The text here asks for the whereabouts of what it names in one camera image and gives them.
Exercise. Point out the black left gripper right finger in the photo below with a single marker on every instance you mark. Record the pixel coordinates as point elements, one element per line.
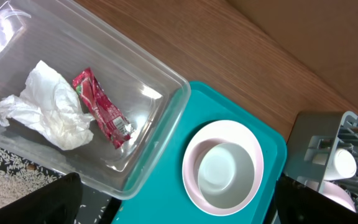
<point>299,204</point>

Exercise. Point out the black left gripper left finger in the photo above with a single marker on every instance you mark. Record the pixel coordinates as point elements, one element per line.
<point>57,202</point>

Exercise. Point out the small pink bowl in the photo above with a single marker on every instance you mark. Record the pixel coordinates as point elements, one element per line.
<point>338,195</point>

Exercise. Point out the pale green cup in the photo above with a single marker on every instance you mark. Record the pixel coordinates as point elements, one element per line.
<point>343,166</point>

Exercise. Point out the grey green bowl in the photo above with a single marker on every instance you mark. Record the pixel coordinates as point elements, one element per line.
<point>226,175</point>

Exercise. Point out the pale pink plate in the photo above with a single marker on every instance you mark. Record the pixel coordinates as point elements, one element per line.
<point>207,137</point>

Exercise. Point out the white napkin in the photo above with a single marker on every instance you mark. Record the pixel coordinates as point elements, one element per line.
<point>50,106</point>

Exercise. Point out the red snack wrapper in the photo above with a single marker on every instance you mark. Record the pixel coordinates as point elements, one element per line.
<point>111,121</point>

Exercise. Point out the black food waste tray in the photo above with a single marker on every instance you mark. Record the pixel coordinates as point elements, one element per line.
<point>94,207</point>

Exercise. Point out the grey dishwasher rack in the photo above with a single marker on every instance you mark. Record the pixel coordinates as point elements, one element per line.
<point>312,143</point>

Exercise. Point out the clear plastic waste bin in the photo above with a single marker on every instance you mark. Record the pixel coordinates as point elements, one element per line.
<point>70,39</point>

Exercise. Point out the spilled rice pile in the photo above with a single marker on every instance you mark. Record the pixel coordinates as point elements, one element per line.
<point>20,177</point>

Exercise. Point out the teal serving tray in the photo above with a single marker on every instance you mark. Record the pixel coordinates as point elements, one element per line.
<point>163,198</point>

